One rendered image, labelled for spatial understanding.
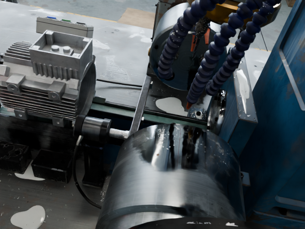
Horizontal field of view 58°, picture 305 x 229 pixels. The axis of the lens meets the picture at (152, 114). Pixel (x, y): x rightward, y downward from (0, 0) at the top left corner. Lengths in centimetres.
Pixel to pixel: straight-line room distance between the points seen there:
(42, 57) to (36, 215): 39
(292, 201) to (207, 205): 40
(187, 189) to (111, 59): 97
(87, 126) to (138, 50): 81
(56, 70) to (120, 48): 73
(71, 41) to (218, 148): 47
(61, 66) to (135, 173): 35
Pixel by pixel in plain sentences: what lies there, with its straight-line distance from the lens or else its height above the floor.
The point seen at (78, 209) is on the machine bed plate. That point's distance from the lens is 79.
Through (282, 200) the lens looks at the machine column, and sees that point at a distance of 77.
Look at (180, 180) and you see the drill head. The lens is 41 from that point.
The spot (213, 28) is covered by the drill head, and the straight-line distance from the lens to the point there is 88.
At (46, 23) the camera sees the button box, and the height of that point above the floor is 106.
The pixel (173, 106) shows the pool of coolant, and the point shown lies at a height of 80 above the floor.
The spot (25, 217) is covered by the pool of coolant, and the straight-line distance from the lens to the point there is 80.
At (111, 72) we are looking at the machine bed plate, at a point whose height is 80.
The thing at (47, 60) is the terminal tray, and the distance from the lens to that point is 70.
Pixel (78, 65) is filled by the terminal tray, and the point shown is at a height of 113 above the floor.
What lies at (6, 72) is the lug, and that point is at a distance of 76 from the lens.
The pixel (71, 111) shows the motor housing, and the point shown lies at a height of 102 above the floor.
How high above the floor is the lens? 150
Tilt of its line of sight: 43 degrees down
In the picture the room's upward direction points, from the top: 10 degrees clockwise
